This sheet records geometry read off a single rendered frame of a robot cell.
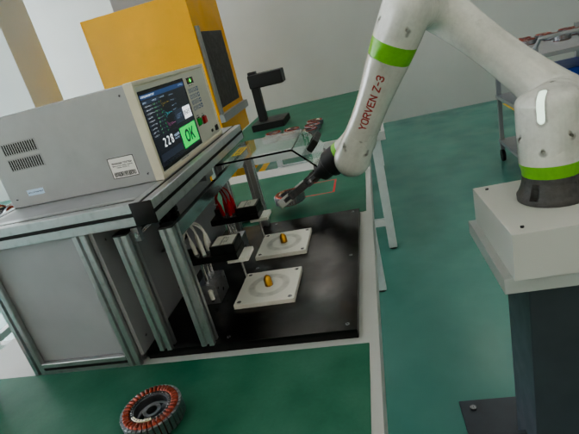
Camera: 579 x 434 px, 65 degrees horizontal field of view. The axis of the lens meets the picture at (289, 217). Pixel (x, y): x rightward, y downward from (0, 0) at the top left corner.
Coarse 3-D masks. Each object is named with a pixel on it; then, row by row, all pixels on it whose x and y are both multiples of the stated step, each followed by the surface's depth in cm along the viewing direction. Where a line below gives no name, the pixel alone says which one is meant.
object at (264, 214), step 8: (248, 200) 134; (256, 200) 132; (240, 208) 129; (248, 208) 128; (256, 208) 128; (216, 216) 134; (224, 216) 132; (240, 216) 129; (248, 216) 129; (256, 216) 129; (264, 216) 130; (216, 224) 132; (224, 224) 131; (232, 224) 135; (232, 232) 133
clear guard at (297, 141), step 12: (288, 132) 140; (300, 132) 135; (240, 144) 140; (252, 144) 135; (264, 144) 131; (276, 144) 127; (288, 144) 123; (300, 144) 125; (228, 156) 128; (240, 156) 124; (252, 156) 120; (264, 156) 119; (300, 156) 117; (312, 156) 122
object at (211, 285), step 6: (216, 270) 117; (222, 270) 117; (216, 276) 114; (222, 276) 116; (204, 282) 112; (210, 282) 112; (216, 282) 111; (222, 282) 115; (204, 288) 111; (210, 288) 111; (216, 288) 111; (222, 288) 114; (204, 294) 112; (216, 294) 111; (222, 294) 114; (210, 300) 112; (216, 300) 112
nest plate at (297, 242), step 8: (280, 232) 142; (288, 232) 140; (296, 232) 138; (304, 232) 137; (264, 240) 139; (272, 240) 137; (280, 240) 136; (288, 240) 135; (296, 240) 133; (304, 240) 132; (264, 248) 134; (272, 248) 132; (280, 248) 131; (288, 248) 130; (296, 248) 128; (304, 248) 127; (256, 256) 130; (264, 256) 129; (272, 256) 128; (280, 256) 128
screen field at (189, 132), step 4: (188, 124) 112; (192, 124) 115; (180, 128) 108; (184, 128) 110; (188, 128) 112; (192, 128) 115; (180, 132) 107; (184, 132) 110; (188, 132) 112; (192, 132) 114; (196, 132) 117; (184, 136) 109; (188, 136) 111; (192, 136) 114; (196, 136) 117; (184, 140) 109; (188, 140) 111; (192, 140) 113; (196, 140) 116; (184, 144) 109; (188, 144) 111
